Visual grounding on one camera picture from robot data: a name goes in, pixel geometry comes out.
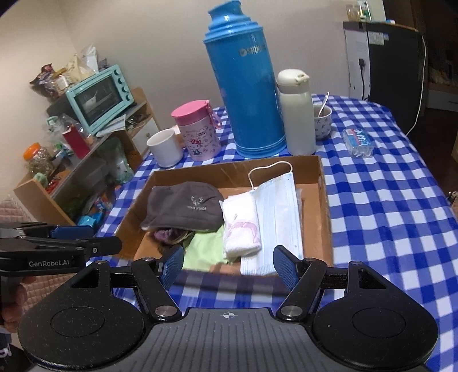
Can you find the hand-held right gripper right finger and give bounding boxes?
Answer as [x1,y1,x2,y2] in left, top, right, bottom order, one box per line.
[273,245,389,322]

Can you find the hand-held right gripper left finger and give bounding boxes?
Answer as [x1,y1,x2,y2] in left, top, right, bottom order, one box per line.
[72,245,185,322]

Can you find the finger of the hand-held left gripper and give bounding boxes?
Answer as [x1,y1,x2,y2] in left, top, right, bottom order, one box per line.
[21,237,123,257]
[0,222,95,240]

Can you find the purple brown fleece glove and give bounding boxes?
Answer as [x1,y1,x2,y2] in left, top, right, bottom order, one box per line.
[154,229,181,246]

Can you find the light green cloth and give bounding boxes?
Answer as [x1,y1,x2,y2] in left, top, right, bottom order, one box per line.
[182,229,230,270]

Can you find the blue face mask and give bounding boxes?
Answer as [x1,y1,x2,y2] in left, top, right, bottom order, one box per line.
[248,161,305,276]

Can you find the dark grey knit hat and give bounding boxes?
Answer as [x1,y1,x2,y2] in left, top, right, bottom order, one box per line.
[139,182,225,233]

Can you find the white terry towel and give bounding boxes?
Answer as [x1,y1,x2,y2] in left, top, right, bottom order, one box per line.
[219,193,262,259]

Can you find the brown cardboard box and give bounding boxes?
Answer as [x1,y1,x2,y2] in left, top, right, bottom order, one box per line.
[114,155,334,278]

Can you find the person's left hand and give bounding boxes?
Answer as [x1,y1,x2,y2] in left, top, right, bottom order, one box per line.
[0,282,28,333]

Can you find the blue packets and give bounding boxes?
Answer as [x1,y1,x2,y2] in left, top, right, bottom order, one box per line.
[75,200,115,230]

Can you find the wooden shelf unit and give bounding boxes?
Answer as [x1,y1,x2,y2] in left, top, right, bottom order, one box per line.
[13,88,161,227]

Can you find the quilted beige chair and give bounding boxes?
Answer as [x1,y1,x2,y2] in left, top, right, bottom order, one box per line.
[0,199,83,308]

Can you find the orange lid jar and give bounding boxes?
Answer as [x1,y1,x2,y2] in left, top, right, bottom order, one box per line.
[23,143,54,177]

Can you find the green plastic bag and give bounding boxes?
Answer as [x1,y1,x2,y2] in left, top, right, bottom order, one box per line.
[102,138,135,185]

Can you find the red box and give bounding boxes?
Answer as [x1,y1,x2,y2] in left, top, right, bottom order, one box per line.
[62,125,90,160]

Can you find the blue checked tablecloth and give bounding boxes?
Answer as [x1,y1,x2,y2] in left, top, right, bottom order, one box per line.
[104,94,458,372]

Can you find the stack of papers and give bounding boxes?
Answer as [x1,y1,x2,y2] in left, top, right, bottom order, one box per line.
[95,114,127,138]

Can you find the white mug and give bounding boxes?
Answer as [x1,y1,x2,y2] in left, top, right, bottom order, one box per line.
[147,129,184,168]

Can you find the white drawer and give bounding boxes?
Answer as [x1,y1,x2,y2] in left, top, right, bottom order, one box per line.
[133,118,161,158]

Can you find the pink cartoon bottle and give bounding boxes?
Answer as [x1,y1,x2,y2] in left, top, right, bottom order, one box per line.
[171,100,222,161]

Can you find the teal toaster oven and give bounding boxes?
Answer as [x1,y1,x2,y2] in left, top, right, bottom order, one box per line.
[65,64,136,134]

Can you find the small tissue packet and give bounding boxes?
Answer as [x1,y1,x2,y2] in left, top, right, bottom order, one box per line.
[341,128,374,159]

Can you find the small patterned cup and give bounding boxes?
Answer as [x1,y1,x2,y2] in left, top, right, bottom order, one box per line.
[313,104,333,141]

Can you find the white thermos bottle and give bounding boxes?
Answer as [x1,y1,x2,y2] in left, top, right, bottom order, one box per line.
[276,69,316,156]

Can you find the pile of snack bags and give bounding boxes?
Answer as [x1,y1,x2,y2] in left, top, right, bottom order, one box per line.
[30,45,108,97]

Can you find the large blue thermos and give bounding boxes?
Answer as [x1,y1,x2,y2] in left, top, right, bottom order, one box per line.
[203,0,287,159]

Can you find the black mini fridge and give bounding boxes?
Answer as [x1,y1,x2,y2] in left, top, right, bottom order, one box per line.
[343,19,428,134]

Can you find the black plug cable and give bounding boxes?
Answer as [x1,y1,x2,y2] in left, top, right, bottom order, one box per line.
[358,59,371,101]

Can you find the white cable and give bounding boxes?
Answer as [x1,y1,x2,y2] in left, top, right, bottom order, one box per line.
[406,34,429,138]

